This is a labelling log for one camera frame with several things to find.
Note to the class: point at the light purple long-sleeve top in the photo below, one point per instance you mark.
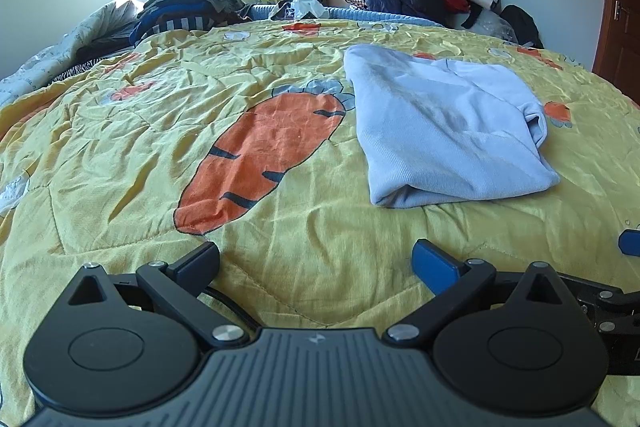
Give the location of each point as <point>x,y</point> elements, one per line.
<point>440,132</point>

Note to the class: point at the pile of dark clothes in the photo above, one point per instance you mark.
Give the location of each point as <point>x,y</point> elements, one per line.
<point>185,2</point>

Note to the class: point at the navy blue jacket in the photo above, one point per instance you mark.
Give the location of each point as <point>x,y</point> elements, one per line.
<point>400,2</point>

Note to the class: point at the black backpack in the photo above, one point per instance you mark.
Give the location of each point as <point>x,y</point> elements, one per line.
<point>522,24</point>

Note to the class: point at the black and white striped cloth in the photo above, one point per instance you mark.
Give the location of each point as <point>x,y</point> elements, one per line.
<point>80,68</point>

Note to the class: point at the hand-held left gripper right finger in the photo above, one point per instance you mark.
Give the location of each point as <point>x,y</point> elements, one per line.
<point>432,264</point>

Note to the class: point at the yellow carrot print blanket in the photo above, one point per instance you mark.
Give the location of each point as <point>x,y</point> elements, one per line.
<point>125,187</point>

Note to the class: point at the white plastic bag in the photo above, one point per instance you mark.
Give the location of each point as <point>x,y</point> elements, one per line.
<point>305,7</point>

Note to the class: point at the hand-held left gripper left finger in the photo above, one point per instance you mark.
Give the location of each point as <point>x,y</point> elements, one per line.
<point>200,264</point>

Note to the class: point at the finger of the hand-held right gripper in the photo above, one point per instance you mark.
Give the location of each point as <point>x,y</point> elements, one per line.
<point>631,243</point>
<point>615,307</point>

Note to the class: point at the blue knitted blanket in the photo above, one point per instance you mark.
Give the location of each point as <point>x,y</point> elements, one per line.
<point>350,14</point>

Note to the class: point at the white printed quilt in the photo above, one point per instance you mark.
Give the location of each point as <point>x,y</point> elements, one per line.
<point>50,52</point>

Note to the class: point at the clear plastic bag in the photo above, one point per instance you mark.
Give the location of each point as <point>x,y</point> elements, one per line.
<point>492,27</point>

